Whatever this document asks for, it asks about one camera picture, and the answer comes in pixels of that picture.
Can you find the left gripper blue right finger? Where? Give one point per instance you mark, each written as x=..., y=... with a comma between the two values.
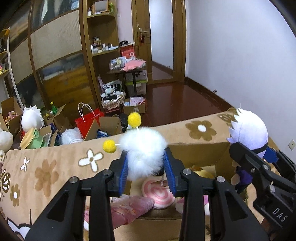
x=168, y=161

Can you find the finger of the right gripper seen across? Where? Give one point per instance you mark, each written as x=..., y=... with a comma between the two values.
x=270, y=155

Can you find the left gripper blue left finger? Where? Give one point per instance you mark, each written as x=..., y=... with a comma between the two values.
x=123, y=172

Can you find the white fluffy pompom toy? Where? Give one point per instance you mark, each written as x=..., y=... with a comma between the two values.
x=144, y=148

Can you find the white-haired purple doll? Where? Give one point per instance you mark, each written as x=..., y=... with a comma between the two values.
x=248, y=129

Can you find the pink swirl plush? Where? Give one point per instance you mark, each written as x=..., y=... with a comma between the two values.
x=160, y=194

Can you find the red paper bag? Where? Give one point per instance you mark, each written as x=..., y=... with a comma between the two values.
x=85, y=121

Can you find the small floor cardboard box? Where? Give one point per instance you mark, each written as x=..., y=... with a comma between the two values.
x=130, y=108

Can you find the wicker basket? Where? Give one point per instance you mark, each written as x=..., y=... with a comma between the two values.
x=112, y=101

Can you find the green bottle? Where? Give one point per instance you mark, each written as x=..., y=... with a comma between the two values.
x=53, y=108

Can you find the small black side table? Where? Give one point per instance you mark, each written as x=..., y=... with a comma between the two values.
x=135, y=81

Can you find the green frog plush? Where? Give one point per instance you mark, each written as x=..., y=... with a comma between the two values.
x=32, y=140

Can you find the beige flower blanket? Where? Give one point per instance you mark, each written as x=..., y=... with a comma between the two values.
x=31, y=178

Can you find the white-haired plush head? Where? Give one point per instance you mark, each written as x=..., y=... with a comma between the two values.
x=31, y=118

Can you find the red gift bag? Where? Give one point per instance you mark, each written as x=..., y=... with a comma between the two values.
x=127, y=51

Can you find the wooden door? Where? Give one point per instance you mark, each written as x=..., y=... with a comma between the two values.
x=159, y=32

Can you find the cream plush animal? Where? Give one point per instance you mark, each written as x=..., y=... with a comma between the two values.
x=6, y=141

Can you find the wooden wardrobe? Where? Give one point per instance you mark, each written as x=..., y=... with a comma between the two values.
x=49, y=52

